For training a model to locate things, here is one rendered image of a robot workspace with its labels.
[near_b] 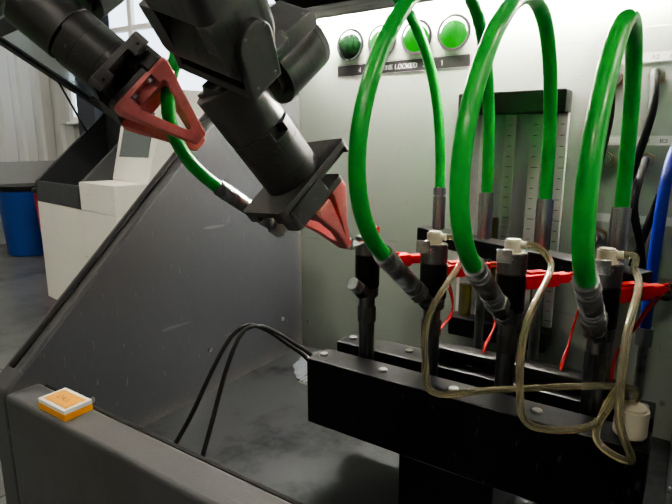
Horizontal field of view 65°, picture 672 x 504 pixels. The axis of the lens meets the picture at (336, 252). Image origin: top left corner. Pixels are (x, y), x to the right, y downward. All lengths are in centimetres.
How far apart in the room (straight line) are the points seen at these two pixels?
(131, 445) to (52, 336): 22
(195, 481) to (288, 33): 38
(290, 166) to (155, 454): 28
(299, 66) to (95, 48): 19
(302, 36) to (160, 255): 40
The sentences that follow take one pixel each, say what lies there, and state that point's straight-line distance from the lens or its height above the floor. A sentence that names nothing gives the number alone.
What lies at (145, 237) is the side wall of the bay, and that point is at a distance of 76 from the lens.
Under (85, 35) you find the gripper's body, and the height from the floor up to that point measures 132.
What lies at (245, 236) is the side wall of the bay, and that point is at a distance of 89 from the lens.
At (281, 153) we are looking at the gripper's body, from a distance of 47.
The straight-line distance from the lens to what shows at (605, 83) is 38.
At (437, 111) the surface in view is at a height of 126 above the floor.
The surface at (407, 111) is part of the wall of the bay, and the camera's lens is 87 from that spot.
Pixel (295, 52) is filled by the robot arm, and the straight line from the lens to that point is 49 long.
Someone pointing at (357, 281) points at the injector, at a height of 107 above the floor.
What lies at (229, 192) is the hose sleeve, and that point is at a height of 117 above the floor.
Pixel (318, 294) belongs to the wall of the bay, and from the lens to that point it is 100.
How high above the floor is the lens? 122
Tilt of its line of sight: 12 degrees down
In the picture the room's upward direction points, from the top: straight up
